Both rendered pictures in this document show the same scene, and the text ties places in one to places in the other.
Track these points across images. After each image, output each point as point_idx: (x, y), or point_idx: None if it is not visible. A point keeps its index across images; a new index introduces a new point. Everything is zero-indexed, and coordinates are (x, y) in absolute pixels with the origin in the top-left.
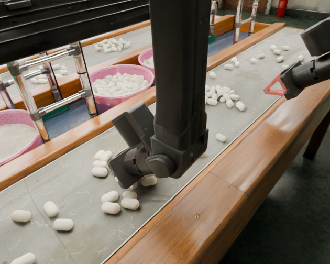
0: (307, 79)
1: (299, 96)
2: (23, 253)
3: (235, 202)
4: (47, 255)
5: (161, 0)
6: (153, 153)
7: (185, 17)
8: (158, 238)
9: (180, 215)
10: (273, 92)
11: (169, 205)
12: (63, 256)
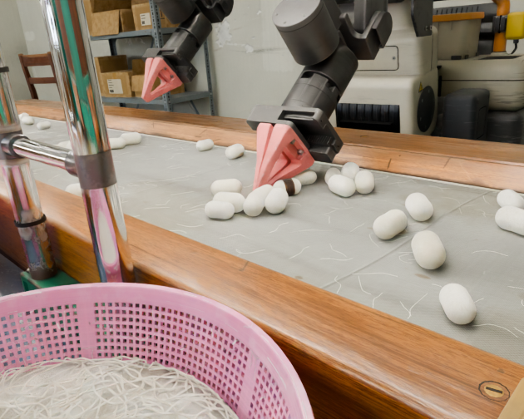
0: (191, 50)
1: (143, 115)
2: (499, 239)
3: (336, 127)
4: (480, 219)
5: None
6: (366, 21)
7: None
8: (406, 145)
9: (366, 140)
10: (159, 92)
11: (345, 155)
12: (471, 208)
